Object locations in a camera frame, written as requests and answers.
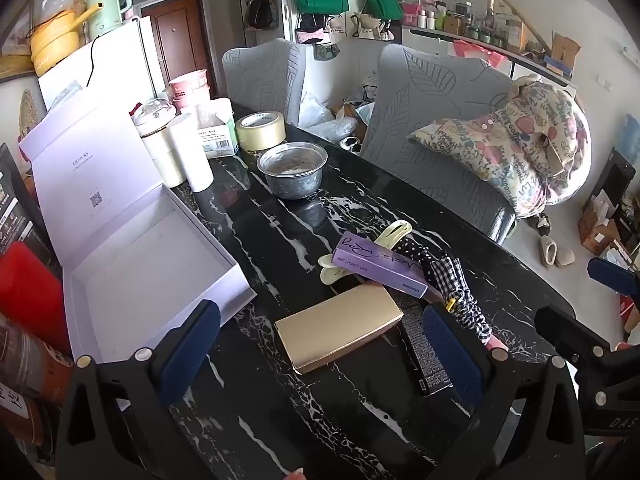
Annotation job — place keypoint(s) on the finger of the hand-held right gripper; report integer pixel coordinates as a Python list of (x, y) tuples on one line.
[(570, 332), (612, 272)]

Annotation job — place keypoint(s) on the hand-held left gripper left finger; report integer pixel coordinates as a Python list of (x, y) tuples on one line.
[(190, 347)]

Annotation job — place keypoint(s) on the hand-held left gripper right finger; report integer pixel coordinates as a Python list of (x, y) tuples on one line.
[(450, 355)]

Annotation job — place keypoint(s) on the black slim box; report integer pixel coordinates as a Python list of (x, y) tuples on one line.
[(412, 345)]

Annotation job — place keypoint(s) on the black white gingham scrunchie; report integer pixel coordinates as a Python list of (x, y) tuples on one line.
[(450, 275)]

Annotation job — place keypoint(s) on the white gift box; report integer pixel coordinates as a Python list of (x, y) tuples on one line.
[(150, 260)]

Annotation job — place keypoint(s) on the black polka dot scrunchie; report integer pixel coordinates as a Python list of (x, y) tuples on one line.
[(415, 256)]

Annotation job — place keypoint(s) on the gold box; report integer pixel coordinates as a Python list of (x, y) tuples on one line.
[(335, 327)]

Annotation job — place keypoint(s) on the purple box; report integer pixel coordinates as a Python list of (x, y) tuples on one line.
[(375, 260)]

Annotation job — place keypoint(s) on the pale yellow hair clip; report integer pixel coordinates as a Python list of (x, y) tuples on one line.
[(392, 234)]

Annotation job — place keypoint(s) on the cardboard box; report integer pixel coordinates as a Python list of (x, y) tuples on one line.
[(597, 232)]

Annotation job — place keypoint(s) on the cream slipper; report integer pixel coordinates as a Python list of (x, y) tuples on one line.
[(566, 257), (547, 251)]

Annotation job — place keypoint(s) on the printed pillow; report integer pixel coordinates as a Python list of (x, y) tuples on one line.
[(525, 150)]

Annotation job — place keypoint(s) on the clear jar orange label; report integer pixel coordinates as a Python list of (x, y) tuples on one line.
[(35, 360)]

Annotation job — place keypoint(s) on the red container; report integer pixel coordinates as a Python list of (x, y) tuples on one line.
[(27, 295)]

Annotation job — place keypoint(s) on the cream jar clear lid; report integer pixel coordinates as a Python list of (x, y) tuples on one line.
[(160, 160)]

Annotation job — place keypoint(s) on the metal bowl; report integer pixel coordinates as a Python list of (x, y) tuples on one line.
[(292, 180)]

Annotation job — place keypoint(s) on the white tissue box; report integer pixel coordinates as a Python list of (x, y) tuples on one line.
[(220, 140)]

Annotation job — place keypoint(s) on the clear tape roll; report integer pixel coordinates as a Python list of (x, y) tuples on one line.
[(260, 135)]

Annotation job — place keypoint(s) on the black pouch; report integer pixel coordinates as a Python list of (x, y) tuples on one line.
[(15, 200)]

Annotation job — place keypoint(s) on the grey leaf-patterned chair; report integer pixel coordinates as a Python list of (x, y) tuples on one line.
[(260, 75), (425, 110)]

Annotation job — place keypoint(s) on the pink plastic bag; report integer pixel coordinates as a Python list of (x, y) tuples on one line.
[(477, 52)]

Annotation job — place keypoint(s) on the pink paper cups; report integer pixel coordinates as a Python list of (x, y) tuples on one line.
[(187, 87)]

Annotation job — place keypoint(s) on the pile of plastic bags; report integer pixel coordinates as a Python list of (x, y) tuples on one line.
[(330, 117)]

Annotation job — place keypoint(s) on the white fridge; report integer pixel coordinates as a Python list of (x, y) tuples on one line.
[(115, 70)]

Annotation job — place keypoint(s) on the woven fan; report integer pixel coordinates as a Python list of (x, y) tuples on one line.
[(27, 110)]

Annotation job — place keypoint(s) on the row of bottles and jars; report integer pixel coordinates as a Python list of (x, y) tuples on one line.
[(470, 20)]

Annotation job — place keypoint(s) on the brown door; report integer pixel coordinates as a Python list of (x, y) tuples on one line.
[(180, 35)]

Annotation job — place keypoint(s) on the yellow pot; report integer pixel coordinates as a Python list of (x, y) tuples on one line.
[(55, 42)]

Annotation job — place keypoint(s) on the cream tote bag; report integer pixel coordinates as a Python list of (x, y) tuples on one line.
[(372, 25)]

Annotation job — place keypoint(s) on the dark hanging bag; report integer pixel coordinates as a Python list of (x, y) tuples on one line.
[(259, 7)]

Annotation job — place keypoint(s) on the green kettle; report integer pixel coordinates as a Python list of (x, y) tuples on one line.
[(107, 10)]

